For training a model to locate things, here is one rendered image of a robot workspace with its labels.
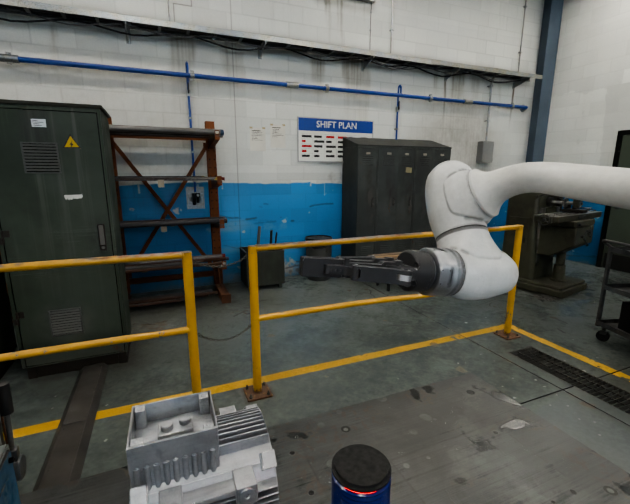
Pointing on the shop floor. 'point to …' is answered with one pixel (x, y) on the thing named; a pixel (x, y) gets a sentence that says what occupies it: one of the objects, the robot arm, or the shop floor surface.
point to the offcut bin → (271, 269)
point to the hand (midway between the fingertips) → (321, 266)
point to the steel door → (629, 146)
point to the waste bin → (318, 252)
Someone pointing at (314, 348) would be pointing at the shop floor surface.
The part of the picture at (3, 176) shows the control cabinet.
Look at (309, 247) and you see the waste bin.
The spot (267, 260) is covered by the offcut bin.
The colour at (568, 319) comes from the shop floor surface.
